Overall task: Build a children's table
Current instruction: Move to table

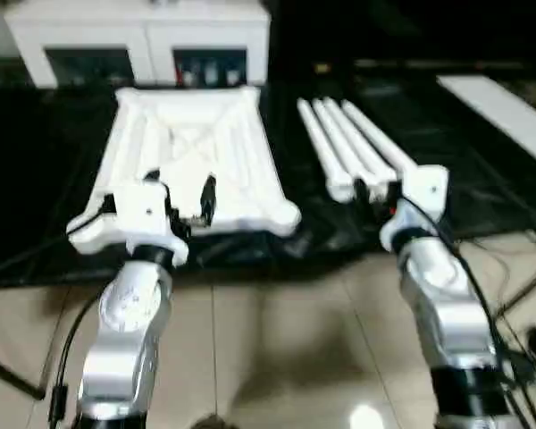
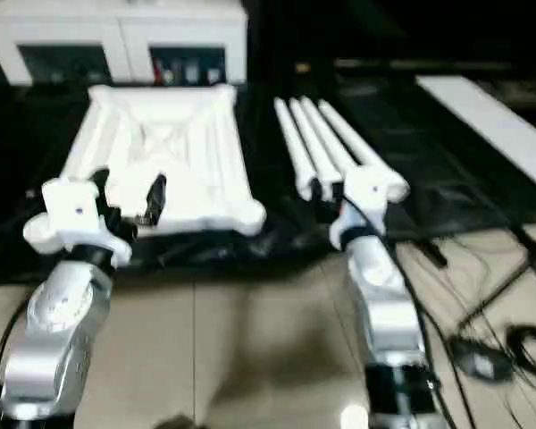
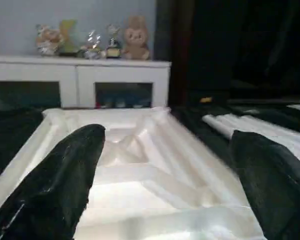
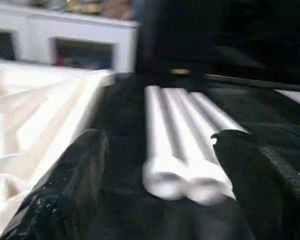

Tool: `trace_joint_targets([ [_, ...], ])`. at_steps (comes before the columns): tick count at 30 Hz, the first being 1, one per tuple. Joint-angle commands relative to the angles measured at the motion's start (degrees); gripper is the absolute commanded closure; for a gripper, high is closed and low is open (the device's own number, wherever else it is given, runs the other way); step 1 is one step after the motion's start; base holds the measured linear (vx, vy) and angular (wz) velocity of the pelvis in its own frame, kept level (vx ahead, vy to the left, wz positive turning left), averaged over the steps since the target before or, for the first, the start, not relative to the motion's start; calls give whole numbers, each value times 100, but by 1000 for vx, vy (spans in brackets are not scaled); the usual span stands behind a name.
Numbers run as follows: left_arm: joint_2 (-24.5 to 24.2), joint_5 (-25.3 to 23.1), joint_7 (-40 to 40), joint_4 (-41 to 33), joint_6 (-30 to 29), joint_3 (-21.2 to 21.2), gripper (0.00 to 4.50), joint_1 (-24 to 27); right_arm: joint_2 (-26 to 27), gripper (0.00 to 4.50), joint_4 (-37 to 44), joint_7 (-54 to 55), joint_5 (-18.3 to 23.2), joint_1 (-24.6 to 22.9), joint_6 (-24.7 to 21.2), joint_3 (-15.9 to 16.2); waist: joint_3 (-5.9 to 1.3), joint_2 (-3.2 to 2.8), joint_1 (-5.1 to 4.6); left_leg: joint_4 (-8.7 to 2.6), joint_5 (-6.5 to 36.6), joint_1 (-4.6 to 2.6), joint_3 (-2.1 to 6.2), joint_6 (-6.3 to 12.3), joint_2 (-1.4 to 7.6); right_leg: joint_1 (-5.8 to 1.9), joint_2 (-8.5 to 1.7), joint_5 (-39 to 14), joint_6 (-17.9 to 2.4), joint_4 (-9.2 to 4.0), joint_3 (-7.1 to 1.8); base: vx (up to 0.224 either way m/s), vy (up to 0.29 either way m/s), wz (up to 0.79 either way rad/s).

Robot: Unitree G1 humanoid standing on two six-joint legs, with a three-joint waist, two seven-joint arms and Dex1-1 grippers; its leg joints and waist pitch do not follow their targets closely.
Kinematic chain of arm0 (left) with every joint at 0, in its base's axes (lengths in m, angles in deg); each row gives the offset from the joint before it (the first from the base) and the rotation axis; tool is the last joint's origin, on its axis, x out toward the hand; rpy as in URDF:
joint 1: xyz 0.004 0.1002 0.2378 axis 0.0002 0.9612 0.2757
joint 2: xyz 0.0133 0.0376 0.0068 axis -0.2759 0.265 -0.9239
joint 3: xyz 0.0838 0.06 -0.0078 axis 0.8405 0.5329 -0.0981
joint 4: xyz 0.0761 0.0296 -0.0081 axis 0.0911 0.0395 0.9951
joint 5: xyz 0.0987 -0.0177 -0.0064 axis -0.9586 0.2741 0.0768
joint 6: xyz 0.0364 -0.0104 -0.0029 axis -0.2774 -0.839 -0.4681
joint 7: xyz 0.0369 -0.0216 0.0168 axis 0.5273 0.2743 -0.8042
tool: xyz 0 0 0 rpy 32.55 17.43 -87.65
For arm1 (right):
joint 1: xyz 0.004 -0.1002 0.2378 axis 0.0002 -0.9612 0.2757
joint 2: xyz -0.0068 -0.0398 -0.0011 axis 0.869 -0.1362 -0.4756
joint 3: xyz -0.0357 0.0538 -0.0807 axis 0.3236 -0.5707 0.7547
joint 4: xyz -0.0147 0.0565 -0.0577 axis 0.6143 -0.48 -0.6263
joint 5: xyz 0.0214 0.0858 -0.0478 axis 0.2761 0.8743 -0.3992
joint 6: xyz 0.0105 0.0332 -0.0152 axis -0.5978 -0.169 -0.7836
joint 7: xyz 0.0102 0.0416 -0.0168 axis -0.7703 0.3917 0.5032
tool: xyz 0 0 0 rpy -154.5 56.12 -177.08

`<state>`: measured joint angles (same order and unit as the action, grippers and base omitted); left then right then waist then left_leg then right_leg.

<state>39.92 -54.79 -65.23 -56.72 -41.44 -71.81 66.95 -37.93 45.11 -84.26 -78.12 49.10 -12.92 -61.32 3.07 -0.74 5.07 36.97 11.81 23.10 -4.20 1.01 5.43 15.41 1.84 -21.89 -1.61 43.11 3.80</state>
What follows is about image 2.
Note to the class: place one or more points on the white plastic table leg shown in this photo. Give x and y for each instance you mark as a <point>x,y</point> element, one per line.
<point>330,138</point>
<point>295,147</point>
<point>311,143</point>
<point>362,147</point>

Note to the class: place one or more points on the small yellow label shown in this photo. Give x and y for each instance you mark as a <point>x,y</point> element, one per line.
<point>303,67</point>

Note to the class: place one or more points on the white glass-door cabinet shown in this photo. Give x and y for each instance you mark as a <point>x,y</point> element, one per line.
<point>116,27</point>

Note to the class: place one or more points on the black plastic mat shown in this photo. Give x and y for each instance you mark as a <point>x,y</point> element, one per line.
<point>411,170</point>

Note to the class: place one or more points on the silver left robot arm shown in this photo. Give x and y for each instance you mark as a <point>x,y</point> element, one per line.
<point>58,331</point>

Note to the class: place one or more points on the white flat board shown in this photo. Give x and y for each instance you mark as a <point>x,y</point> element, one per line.
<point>491,121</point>

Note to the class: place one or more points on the white plastic table top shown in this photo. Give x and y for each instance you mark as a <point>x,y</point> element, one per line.
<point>192,161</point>

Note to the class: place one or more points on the black power adapter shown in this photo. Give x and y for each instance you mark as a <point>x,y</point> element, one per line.
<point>478,357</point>

